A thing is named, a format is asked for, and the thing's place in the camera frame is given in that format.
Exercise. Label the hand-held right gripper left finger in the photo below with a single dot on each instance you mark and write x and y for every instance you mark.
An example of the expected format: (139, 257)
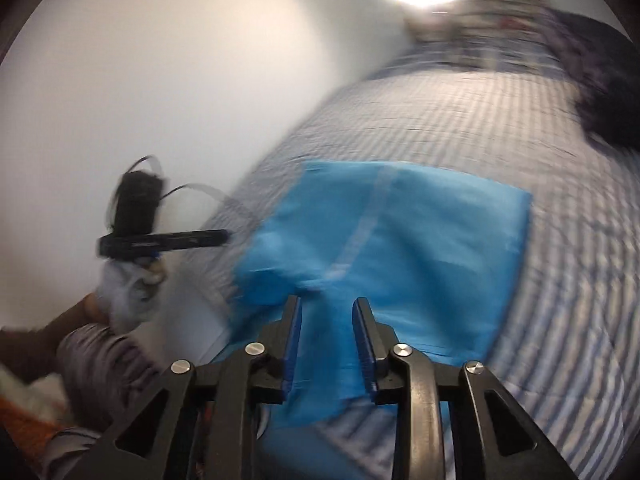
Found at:
(292, 350)

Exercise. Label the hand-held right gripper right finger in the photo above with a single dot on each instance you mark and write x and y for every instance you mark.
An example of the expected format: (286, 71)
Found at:
(364, 355)

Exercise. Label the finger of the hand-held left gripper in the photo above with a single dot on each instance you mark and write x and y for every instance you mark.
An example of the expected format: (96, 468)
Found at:
(200, 239)

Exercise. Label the light blue jacket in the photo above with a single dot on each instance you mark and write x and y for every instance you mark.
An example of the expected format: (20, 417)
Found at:
(425, 240)

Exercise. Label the person's left forearm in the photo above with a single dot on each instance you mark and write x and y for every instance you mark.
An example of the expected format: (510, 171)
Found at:
(45, 332)

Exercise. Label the person's left hand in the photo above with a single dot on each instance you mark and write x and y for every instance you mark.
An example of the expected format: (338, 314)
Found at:
(125, 290)

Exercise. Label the person's grey clothing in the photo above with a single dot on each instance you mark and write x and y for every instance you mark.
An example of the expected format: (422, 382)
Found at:
(105, 375)

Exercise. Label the blue checked bed sheet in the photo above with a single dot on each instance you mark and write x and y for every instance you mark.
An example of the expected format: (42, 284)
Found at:
(500, 57)

